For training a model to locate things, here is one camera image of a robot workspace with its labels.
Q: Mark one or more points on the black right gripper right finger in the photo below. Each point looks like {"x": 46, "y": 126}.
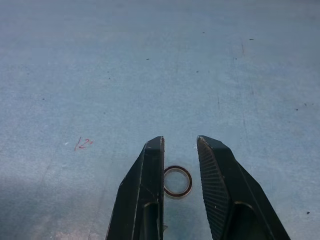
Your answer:
{"x": 225, "y": 187}

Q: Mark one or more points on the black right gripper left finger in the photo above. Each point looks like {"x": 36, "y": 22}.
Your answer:
{"x": 140, "y": 190}

